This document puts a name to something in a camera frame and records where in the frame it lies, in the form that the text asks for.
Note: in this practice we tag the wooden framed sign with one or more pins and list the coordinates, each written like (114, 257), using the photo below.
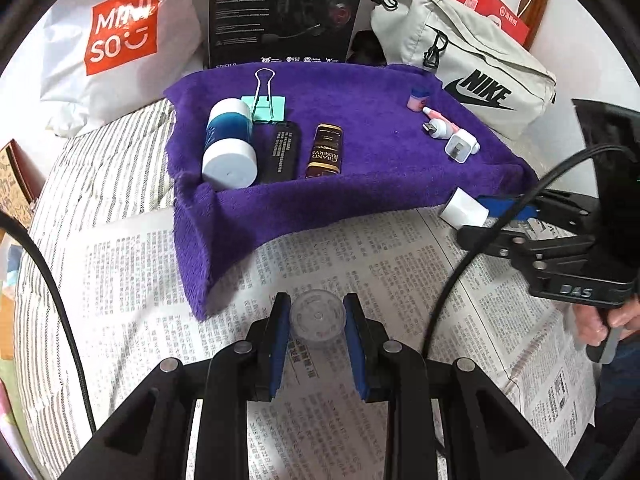
(10, 180)

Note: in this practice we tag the white sling bag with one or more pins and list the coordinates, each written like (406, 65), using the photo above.
(475, 45)

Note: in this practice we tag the white charger plug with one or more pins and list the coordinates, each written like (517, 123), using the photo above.
(462, 207)
(460, 147)

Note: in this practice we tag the white plastic shopping bag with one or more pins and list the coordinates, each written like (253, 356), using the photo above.
(65, 85)

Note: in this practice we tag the black headset box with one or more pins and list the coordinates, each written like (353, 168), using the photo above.
(240, 35)

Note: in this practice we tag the person's dark trousers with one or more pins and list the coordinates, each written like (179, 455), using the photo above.
(620, 410)

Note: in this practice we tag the black slim box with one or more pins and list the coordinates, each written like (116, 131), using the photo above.
(280, 155)

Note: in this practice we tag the newspaper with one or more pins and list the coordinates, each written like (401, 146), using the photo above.
(375, 260)

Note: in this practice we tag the green binder clip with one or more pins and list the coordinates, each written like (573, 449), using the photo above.
(270, 107)

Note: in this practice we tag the purple towel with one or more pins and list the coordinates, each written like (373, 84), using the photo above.
(380, 125)

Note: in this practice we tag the person's right hand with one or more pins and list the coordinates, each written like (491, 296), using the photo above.
(590, 325)

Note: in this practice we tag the small pink jar blue lid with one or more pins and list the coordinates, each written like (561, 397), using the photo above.
(419, 102)

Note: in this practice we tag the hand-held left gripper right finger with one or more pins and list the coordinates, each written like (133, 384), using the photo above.
(355, 345)

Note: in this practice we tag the clear plastic cap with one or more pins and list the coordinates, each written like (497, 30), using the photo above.
(317, 317)

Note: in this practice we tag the white and blue bottle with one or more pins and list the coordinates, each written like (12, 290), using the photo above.
(227, 165)

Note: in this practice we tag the pink and white adapter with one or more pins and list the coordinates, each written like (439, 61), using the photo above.
(440, 125)

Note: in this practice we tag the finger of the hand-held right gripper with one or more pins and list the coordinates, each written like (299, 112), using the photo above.
(480, 237)
(500, 207)

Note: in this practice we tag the brown gold packet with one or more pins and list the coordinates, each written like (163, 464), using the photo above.
(325, 155)

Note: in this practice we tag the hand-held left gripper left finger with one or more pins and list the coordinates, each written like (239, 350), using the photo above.
(280, 345)

